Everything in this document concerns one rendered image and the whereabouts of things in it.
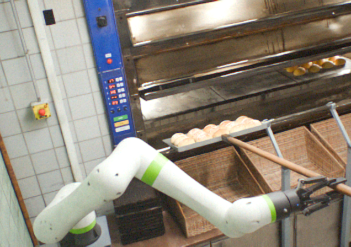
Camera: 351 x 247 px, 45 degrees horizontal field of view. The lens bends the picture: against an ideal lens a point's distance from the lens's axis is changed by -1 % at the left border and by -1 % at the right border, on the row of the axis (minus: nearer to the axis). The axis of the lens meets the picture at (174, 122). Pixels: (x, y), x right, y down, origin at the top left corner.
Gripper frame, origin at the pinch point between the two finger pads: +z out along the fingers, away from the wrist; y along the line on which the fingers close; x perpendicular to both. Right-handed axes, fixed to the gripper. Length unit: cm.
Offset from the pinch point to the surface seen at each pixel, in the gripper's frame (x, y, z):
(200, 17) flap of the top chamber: -136, -68, 12
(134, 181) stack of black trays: -145, 26, -49
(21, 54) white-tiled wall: -137, -66, -97
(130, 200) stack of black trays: -126, 31, -56
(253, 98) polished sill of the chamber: -152, -7, 46
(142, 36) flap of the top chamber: -136, -63, -27
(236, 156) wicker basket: -153, 31, 27
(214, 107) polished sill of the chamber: -152, -8, 17
